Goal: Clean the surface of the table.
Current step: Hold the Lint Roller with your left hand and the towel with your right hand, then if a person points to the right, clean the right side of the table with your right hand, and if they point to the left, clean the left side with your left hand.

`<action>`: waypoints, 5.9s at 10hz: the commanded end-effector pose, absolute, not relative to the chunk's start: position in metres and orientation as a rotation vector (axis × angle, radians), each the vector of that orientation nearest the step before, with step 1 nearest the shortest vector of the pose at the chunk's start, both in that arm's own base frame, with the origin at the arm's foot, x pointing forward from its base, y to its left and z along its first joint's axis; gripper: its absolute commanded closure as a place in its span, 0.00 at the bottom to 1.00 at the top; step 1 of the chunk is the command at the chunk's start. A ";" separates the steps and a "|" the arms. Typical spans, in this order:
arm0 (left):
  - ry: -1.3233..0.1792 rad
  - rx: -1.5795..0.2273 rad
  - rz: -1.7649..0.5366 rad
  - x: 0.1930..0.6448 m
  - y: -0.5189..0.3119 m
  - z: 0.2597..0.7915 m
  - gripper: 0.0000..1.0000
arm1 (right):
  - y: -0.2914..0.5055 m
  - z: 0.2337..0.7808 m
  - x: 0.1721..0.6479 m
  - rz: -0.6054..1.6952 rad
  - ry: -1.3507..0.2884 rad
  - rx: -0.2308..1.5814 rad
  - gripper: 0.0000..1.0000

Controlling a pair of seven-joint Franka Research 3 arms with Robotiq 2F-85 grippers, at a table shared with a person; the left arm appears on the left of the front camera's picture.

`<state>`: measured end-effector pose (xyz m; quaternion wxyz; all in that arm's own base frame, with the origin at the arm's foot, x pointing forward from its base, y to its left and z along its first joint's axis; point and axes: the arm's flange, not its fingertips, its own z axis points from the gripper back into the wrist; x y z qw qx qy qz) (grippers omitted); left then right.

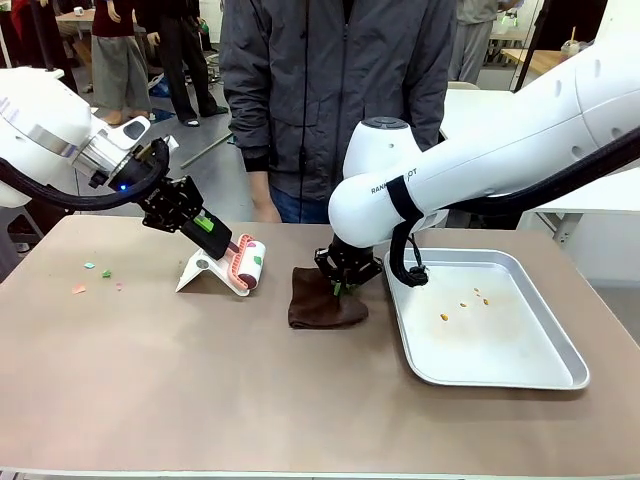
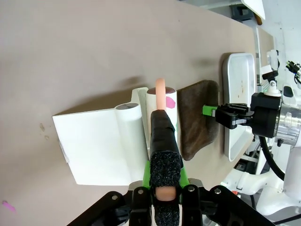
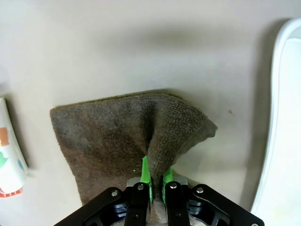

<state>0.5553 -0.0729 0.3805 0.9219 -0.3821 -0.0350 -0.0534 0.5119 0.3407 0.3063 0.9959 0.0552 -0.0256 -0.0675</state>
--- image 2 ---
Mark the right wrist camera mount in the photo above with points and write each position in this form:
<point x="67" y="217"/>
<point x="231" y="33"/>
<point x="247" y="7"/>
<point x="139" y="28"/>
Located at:
<point x="271" y="84"/>

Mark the black box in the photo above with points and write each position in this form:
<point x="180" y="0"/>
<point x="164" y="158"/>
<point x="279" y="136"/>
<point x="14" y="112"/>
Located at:
<point x="241" y="13"/>

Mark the brown cloth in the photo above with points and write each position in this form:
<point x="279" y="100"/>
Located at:
<point x="196" y="122"/>

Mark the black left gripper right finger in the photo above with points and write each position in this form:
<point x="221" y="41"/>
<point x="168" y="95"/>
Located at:
<point x="211" y="207"/>

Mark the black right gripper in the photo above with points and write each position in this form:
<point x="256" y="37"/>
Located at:
<point x="265" y="115"/>

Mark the white chair shell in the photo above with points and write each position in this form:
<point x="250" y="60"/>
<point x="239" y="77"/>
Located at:
<point x="255" y="7"/>

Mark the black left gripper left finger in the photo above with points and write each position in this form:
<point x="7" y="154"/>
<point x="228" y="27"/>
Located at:
<point x="122" y="209"/>

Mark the white folded stand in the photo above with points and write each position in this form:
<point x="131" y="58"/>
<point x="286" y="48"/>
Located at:
<point x="94" y="146"/>

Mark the red white cup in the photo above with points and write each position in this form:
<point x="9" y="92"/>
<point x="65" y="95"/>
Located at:
<point x="162" y="141"/>

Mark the metal tray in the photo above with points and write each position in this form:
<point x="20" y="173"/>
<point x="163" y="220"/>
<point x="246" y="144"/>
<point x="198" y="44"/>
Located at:
<point x="238" y="77"/>

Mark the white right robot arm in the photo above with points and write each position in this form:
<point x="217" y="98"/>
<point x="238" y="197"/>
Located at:
<point x="290" y="188"/>

